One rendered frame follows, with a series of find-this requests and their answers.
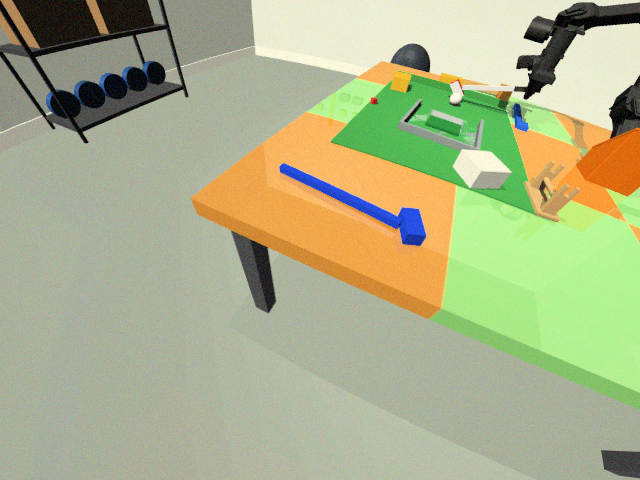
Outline green flat mat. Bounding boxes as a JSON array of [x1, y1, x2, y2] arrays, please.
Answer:
[[330, 79, 536, 215]]

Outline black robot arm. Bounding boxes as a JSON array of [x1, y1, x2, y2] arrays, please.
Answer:
[[516, 2, 640, 139]]

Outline yellow block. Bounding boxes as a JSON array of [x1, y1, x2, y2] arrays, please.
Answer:
[[439, 73, 463, 85], [391, 71, 411, 93]]

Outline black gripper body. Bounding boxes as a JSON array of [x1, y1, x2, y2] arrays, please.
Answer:
[[531, 46, 566, 85]]

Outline white golf ball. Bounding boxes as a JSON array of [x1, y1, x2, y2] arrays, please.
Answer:
[[449, 93, 462, 105]]

